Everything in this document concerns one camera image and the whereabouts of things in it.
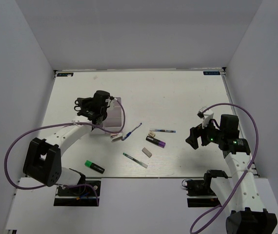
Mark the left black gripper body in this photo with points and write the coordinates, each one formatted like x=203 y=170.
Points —
x=86 y=102

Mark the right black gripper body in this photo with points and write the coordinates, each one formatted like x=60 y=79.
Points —
x=210 y=134

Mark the black handled scissors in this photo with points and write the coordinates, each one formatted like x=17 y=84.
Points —
x=77 y=107

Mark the purple cap black highlighter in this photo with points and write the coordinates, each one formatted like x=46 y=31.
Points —
x=155 y=141

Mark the blue clear pen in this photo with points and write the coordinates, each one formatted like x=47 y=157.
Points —
x=163 y=130

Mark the blue ballpoint pen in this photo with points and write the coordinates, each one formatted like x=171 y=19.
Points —
x=129 y=133

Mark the green cap black highlighter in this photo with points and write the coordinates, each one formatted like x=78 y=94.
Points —
x=94 y=167

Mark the green gel pen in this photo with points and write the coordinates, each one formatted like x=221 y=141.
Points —
x=135 y=160

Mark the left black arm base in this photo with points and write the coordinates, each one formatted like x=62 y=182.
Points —
x=84 y=196

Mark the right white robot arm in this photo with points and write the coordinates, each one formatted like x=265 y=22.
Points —
x=237 y=193

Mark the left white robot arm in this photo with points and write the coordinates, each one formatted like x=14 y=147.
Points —
x=43 y=158

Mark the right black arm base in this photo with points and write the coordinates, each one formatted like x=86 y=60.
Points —
x=199 y=195

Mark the white left organizer box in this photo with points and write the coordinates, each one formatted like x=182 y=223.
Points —
x=98 y=131

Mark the white organizer box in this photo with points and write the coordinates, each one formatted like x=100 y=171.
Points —
x=114 y=120
x=98 y=131

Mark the white right organizer box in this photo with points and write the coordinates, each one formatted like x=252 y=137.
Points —
x=114 y=120

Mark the left blue table label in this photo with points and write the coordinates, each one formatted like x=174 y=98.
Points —
x=65 y=74

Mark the blue table label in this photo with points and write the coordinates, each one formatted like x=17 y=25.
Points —
x=65 y=74
x=211 y=73

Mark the grey white eraser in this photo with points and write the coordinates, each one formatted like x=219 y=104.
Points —
x=146 y=152

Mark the right blue table label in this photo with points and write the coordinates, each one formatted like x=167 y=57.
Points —
x=211 y=73

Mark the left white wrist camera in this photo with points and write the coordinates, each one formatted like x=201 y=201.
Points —
x=110 y=102

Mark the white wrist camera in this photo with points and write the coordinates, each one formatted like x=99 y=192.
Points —
x=110 y=102
x=205 y=115

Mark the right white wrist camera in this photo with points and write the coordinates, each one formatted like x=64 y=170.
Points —
x=205 y=115

